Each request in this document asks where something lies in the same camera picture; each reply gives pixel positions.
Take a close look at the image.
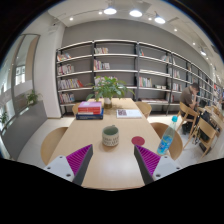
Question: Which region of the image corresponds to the open magazine on table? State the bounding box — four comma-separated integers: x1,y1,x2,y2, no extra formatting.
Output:
116,109,142,118

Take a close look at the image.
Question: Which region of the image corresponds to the small plant by window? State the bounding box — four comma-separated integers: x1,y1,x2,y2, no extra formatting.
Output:
27,90,41,105

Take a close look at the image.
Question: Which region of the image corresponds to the wooden chair near left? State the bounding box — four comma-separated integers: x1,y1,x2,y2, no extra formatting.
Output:
41,127,67,165

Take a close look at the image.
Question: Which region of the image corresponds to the wooden folding chair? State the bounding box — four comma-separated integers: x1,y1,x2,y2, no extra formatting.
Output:
188,118,216,157
178,102,199,134

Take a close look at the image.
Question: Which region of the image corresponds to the dark red round coaster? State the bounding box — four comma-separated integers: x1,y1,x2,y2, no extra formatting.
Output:
131,136,145,146

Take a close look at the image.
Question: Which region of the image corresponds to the large grey bookshelf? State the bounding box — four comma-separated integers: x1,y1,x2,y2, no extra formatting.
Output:
56,39,224,116

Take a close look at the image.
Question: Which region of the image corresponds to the green speckled ceramic mug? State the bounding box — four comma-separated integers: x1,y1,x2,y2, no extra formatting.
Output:
102,125,119,147

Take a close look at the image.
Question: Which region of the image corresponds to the black bag on chair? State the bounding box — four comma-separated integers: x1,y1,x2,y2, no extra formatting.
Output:
197,112,215,141

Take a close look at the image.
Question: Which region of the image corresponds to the wooden chair far right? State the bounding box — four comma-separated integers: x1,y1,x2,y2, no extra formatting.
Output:
136,101,152,117

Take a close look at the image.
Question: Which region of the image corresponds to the clear plastic water bottle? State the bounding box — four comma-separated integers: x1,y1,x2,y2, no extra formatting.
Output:
157,116,178,155

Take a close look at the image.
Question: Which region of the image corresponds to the wooden chair far left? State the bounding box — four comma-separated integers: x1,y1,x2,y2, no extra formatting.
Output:
72,103,80,116

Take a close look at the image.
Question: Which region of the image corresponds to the pink red top book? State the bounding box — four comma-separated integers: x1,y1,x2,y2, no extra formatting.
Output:
78,101,102,114

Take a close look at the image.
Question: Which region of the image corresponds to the wooden chair near right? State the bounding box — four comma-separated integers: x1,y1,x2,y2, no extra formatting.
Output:
152,122,183,160

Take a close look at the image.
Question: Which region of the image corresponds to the dark blue bottom book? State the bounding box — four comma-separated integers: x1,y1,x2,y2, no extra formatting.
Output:
76,109,104,120

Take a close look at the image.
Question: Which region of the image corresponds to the seated person in brown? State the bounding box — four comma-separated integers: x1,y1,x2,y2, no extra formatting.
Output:
180,83,200,134

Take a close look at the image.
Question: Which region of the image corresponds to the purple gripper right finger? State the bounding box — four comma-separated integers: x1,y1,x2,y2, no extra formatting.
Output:
134,145,160,185

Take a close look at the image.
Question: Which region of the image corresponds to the green potted plant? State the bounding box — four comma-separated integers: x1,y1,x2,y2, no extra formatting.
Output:
86,76,134,109

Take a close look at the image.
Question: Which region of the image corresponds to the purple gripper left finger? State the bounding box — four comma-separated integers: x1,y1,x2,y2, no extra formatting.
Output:
66,144,93,186

